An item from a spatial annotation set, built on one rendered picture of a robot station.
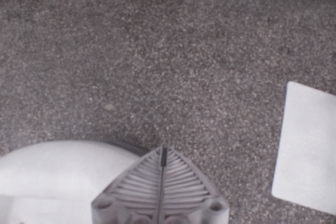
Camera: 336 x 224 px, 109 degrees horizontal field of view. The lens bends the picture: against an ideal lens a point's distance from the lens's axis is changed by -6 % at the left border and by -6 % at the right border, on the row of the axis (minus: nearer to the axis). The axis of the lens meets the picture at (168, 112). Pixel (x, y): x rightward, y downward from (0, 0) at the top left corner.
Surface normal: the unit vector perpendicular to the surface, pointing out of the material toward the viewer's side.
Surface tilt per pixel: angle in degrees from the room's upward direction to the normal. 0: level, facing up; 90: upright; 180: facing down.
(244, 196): 0
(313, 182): 0
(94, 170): 45
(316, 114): 0
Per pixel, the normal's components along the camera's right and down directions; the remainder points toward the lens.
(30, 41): 0.00, -0.20
